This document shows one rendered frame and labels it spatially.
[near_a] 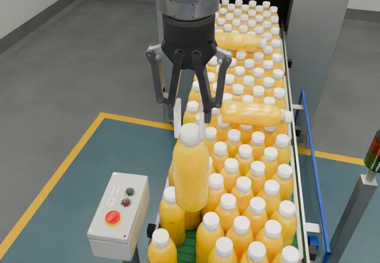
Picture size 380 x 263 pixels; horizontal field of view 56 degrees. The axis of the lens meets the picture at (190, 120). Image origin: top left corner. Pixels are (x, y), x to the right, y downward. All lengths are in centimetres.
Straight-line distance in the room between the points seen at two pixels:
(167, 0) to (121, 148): 227
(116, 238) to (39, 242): 146
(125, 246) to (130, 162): 170
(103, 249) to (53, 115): 229
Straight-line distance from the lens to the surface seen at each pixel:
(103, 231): 91
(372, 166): 102
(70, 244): 226
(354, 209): 116
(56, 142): 287
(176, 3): 47
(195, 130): 64
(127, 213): 93
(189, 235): 112
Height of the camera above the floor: 184
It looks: 40 degrees down
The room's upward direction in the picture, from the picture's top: straight up
